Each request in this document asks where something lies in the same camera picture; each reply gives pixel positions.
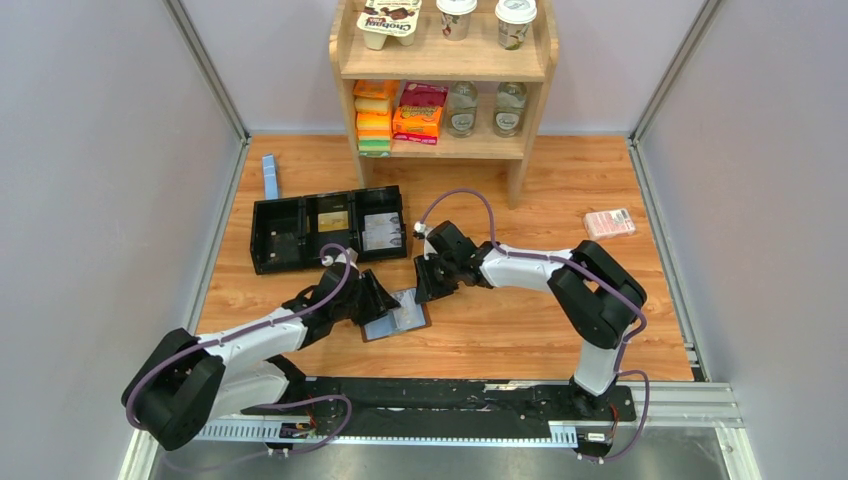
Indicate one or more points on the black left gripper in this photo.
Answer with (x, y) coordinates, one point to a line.
(378, 302)

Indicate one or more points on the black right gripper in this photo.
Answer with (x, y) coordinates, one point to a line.
(426, 289)

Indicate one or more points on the brown leather card holder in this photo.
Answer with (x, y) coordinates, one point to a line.
(408, 317)

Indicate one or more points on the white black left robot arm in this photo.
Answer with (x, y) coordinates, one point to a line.
(190, 380)

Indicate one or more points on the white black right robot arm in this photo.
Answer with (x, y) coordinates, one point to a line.
(602, 301)

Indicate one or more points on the silver VIP card middle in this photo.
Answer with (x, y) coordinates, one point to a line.
(381, 240)

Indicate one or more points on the silver vip card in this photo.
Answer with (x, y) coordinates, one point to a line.
(388, 223)
(381, 240)

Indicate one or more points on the silver VIP card top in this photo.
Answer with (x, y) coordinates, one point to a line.
(388, 223)

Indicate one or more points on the gold credit card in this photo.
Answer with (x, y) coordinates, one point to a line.
(332, 221)

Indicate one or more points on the pink wrapped card pack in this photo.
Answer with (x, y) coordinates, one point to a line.
(608, 224)

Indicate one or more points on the black three-compartment tray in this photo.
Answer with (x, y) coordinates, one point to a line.
(288, 234)

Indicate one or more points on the orange snack box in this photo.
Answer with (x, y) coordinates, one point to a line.
(421, 120)

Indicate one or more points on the blue plastic strip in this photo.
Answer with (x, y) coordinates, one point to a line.
(270, 177)

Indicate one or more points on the left glass water bottle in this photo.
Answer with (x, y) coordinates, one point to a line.
(461, 109)

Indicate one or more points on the glass water bottle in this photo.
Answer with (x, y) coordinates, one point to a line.
(461, 109)
(509, 108)

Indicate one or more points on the stack of colourful sponges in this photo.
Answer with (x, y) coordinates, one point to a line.
(374, 102)

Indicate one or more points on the red snack box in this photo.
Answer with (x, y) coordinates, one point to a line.
(417, 94)

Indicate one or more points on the right glass water bottle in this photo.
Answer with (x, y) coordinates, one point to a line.
(509, 108)

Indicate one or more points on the yogurt cup multipack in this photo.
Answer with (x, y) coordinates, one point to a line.
(382, 19)

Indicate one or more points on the left paper coffee cup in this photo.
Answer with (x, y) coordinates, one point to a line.
(456, 17)

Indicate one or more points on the paper coffee cup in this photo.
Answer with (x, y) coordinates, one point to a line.
(456, 17)
(515, 18)

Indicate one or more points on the right paper coffee cup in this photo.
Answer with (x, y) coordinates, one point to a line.
(515, 18)

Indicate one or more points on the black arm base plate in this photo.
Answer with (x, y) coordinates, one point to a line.
(450, 408)

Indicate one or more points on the aluminium frame rail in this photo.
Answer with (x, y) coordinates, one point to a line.
(704, 405)

